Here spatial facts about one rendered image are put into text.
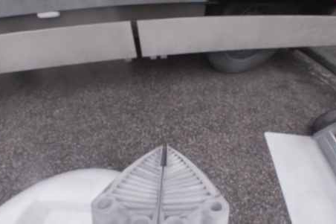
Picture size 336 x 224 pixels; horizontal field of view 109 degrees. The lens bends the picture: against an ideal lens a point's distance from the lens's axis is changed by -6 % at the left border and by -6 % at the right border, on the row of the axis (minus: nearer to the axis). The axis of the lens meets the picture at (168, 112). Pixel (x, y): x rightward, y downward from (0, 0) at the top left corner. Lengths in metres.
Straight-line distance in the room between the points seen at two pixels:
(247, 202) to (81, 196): 0.72
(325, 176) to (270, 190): 0.36
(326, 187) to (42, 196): 1.24
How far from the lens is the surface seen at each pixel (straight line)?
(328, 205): 1.10
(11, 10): 0.99
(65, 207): 0.51
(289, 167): 1.04
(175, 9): 0.85
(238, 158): 0.89
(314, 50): 2.30
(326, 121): 1.20
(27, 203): 0.53
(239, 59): 1.38
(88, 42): 0.92
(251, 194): 0.87
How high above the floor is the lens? 0.75
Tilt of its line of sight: 53 degrees down
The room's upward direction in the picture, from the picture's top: straight up
